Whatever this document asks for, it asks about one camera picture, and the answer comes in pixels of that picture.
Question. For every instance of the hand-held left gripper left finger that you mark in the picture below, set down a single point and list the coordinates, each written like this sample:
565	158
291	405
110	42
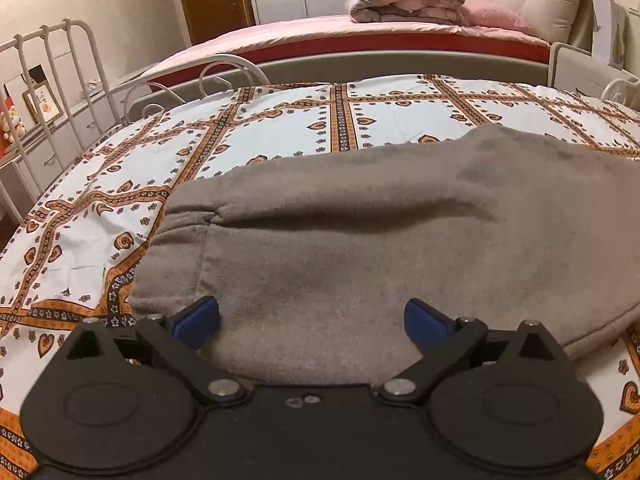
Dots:
197	322

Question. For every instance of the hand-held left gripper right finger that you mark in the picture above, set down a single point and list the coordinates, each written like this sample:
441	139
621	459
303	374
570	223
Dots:
425	325

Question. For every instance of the grey-brown pants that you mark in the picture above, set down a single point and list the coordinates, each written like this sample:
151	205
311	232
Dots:
350	260

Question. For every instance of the orange patterned bedsheet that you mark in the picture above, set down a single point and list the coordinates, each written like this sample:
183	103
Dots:
200	160

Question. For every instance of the low white cabinet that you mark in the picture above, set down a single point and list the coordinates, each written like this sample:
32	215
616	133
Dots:
50	155

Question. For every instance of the teddy bear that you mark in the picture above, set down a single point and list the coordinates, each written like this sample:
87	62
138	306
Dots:
11	125

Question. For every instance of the white nightstand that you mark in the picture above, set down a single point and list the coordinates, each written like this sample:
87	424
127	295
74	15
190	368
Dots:
585	80

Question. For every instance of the double bed with pink sheet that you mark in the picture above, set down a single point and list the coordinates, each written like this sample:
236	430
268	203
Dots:
300	32

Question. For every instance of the pink pillow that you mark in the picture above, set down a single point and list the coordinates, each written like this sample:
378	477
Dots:
492	17

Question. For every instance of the brown wooden door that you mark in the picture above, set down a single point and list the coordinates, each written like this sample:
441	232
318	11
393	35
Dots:
215	0

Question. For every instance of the white box with bottle print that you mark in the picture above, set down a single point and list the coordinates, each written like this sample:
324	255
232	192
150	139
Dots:
605	30

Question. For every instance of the wooden picture frame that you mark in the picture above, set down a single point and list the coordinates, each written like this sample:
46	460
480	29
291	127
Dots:
44	102

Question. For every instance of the white metal bed frame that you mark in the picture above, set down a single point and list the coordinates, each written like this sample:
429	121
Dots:
95	60

